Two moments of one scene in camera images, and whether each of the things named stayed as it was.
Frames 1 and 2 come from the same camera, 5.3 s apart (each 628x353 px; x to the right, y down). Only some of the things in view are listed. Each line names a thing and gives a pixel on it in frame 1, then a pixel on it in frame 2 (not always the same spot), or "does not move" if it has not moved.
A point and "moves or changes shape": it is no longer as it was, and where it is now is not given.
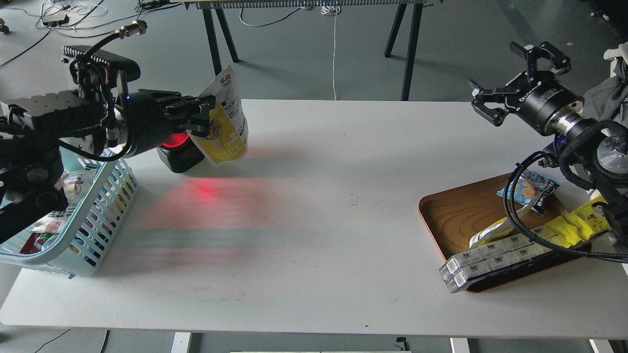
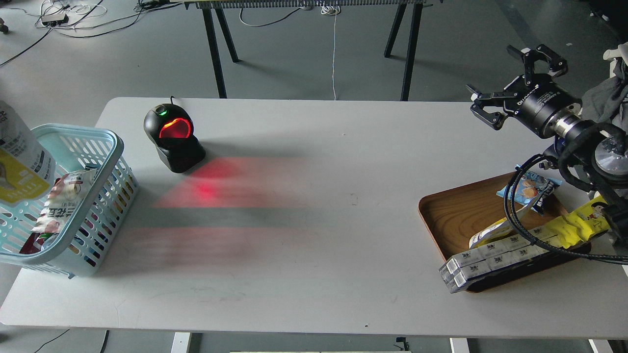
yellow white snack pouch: (229, 131) moves or changes shape
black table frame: (222, 6) does not move
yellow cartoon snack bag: (575, 227) does not move
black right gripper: (536, 95) does not move
